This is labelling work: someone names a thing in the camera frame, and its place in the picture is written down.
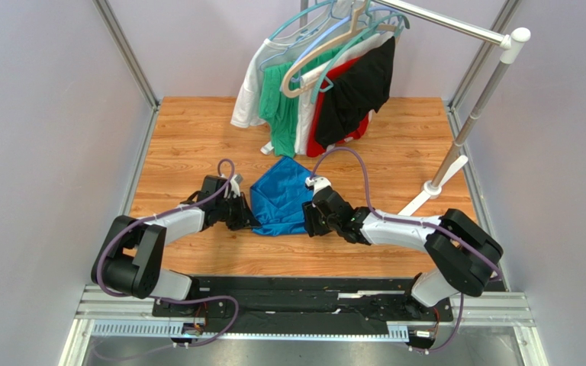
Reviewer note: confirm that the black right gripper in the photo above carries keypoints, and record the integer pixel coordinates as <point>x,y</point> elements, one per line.
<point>316,219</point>

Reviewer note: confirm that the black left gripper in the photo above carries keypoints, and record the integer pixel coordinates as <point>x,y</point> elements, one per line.
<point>246,219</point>

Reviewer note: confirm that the blue cloth napkin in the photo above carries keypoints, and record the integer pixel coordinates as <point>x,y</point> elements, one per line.
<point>277,199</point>

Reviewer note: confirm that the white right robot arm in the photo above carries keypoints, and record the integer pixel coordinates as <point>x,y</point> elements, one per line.
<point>465,256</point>

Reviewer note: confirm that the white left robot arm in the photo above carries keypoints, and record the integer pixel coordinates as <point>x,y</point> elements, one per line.
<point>129,263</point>

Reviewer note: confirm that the red t-shirt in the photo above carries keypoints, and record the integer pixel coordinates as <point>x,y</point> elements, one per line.
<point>346,105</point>

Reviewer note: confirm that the white t-shirt left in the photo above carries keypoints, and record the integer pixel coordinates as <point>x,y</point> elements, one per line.
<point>246,108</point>

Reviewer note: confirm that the white t-shirt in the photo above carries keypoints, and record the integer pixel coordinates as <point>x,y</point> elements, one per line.
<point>292,119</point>
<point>246,108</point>

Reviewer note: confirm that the green t-shirt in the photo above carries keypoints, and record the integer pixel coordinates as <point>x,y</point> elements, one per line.
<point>289,119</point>

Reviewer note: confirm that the teal plastic hanger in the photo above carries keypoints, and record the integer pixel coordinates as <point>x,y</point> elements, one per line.
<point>315,72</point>

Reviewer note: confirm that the white clothes rack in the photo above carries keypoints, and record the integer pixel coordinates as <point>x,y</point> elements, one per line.
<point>511,44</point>

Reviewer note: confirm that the black t-shirt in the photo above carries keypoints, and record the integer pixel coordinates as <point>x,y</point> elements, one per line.
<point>382,76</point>

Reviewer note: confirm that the white t-shirt middle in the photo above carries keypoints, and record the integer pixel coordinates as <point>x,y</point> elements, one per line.
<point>292,119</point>

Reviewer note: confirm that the blue plastic hanger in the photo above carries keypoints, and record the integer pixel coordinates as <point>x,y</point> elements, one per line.
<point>278,51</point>

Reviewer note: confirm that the teal hanger left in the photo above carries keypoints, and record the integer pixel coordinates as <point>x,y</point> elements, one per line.
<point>301,17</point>

